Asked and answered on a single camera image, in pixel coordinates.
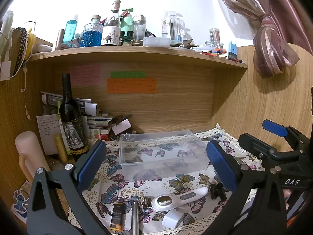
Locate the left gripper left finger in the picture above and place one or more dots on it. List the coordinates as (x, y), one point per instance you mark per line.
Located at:
(45, 214)

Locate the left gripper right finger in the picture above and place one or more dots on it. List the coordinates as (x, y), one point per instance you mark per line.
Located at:
(256, 205)

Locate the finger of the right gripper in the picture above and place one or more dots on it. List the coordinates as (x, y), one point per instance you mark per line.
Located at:
(278, 128)
(268, 154)

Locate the small black clip object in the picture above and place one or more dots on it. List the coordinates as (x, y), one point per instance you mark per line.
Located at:
(217, 190)

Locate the black orange lighter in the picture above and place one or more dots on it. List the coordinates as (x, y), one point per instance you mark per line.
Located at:
(117, 216)

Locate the metal whisk head massager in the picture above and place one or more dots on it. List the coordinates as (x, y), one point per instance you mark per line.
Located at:
(139, 203)

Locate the white power adapter plug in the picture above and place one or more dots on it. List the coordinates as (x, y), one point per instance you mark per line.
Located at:
(172, 219)

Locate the white handheld massager device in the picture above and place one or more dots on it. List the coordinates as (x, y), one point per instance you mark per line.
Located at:
(167, 202)

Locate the right human hand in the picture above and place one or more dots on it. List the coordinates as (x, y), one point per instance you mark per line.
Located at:
(294, 199)

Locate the blue cartoon sticker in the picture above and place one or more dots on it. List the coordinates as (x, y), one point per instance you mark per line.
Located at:
(20, 201)

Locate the yellow tube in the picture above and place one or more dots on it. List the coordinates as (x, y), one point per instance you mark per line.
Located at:
(60, 147)

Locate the butterfly print lace cloth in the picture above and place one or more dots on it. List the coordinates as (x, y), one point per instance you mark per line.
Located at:
(106, 188)

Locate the white handwritten note paper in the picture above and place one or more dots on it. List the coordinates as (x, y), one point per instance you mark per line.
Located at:
(48, 126)

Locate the dark wine bottle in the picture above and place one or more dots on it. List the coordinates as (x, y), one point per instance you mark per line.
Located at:
(72, 123)

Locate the stack of books papers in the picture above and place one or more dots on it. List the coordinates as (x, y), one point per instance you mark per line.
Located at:
(90, 115)

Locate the clear plastic storage box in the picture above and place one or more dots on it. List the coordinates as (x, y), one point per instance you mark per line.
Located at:
(155, 156)

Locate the small white card box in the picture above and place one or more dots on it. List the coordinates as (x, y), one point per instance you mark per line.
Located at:
(121, 127)

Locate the blue pencil sharpener box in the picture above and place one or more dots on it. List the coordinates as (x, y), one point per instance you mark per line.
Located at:
(232, 54)

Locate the glass jar with sticks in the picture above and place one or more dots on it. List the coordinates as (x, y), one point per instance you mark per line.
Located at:
(215, 37)

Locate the pink satin curtain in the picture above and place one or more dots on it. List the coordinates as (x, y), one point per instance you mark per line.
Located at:
(281, 23)

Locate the pink sticky note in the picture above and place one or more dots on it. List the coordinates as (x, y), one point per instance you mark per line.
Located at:
(85, 75)

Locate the orange sticky note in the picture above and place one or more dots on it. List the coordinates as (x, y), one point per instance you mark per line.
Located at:
(134, 85)

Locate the green sticky note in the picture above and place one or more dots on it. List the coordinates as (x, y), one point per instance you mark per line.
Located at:
(127, 75)

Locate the clear lidded plastic container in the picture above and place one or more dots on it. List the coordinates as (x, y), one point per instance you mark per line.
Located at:
(156, 42)

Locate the teal spray bottle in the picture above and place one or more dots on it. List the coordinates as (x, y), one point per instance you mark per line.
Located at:
(70, 29)

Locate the blue patterned glass bottle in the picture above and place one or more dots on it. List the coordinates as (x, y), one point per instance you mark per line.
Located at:
(92, 33)

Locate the black lace headband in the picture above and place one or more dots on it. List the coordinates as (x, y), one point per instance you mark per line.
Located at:
(22, 47)

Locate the white labelled bottle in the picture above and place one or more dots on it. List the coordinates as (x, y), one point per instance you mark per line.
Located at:
(112, 27)

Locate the mint green pump bottle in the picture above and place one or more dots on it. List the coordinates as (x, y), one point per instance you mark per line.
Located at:
(127, 28)

